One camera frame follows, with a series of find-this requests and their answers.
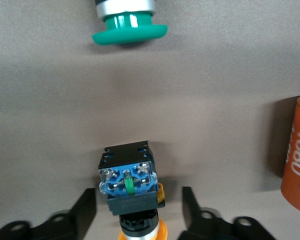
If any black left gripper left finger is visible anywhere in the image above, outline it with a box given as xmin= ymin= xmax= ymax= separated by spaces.
xmin=0 ymin=187 xmax=99 ymax=240

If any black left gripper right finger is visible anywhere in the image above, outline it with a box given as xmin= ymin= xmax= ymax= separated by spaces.
xmin=177 ymin=186 xmax=278 ymax=240

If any yellow mushroom push button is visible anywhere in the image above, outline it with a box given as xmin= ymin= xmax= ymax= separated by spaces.
xmin=97 ymin=140 xmax=169 ymax=240

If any orange cylinder with white print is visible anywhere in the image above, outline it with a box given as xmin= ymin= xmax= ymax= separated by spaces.
xmin=280 ymin=93 xmax=300 ymax=216

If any green mushroom push button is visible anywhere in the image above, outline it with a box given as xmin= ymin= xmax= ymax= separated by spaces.
xmin=91 ymin=0 xmax=169 ymax=46

